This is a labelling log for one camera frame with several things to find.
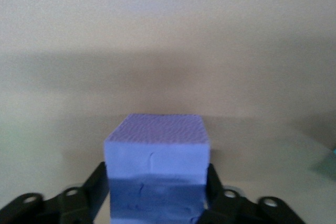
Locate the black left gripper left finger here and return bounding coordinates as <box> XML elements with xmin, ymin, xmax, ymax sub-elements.
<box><xmin>0</xmin><ymin>161</ymin><xmax>110</xmax><ymax>224</ymax></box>

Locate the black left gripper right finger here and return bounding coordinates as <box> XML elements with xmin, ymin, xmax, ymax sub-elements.
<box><xmin>199</xmin><ymin>163</ymin><xmax>308</xmax><ymax>224</ymax></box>

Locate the purple foam block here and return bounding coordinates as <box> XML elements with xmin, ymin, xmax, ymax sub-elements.
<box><xmin>104</xmin><ymin>113</ymin><xmax>212</xmax><ymax>224</ymax></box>

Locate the light blue foam block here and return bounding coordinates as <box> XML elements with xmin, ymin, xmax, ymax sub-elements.
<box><xmin>313</xmin><ymin>147</ymin><xmax>336</xmax><ymax>182</ymax></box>

